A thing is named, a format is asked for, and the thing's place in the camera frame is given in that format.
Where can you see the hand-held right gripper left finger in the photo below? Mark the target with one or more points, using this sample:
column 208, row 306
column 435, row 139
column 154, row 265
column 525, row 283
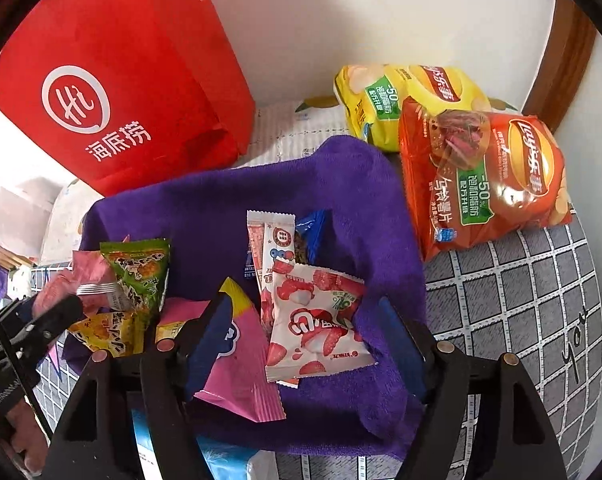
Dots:
column 206, row 355

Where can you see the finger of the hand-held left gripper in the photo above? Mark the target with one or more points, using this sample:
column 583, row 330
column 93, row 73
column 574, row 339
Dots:
column 56, row 320

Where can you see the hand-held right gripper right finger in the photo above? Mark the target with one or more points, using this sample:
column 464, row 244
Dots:
column 401, row 340

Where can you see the pink yellow snack packet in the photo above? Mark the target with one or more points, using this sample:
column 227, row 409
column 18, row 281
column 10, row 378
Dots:
column 246, row 370

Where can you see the white strawberry print snack packet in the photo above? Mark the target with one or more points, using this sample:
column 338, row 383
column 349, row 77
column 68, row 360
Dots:
column 311, row 330

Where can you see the long white red snack packet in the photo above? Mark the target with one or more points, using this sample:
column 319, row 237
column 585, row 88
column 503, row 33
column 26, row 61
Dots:
column 273, row 245

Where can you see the person's left hand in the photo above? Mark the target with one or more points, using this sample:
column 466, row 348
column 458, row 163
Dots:
column 23, row 435

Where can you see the small yellow packet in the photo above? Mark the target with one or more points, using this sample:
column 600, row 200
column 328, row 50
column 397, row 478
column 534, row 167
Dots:
column 168, row 331

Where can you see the yellow printed snack packet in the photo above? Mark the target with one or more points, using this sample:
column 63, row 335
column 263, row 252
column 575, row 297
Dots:
column 111, row 335

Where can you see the green snack packet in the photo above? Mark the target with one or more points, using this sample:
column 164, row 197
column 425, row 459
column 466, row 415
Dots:
column 136, row 270

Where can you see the grey checked bed sheet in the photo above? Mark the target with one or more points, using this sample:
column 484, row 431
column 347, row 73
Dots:
column 506, row 335

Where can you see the blue white tissue pack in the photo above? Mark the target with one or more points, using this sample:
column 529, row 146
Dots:
column 226, row 462

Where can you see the cardboard box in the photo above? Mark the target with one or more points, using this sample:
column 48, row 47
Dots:
column 21, row 210

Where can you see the small blue candy wrapper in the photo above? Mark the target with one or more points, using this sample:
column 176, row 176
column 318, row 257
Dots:
column 311, row 232

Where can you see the purple towel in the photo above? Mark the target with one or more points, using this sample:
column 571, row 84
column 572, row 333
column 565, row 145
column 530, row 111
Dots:
column 206, row 200

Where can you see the orange chip bag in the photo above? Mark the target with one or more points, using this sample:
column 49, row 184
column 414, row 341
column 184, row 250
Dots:
column 481, row 185

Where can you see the white printed bedding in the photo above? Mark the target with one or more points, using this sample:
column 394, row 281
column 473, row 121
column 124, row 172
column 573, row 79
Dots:
column 291, row 130

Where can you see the yellow chip bag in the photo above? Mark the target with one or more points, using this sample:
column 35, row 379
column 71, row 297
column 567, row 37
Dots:
column 381, row 100

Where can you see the red paper bag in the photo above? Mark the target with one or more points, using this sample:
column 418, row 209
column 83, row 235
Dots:
column 156, row 60

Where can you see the wooden door frame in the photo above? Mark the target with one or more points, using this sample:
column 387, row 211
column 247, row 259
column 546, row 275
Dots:
column 566, row 60

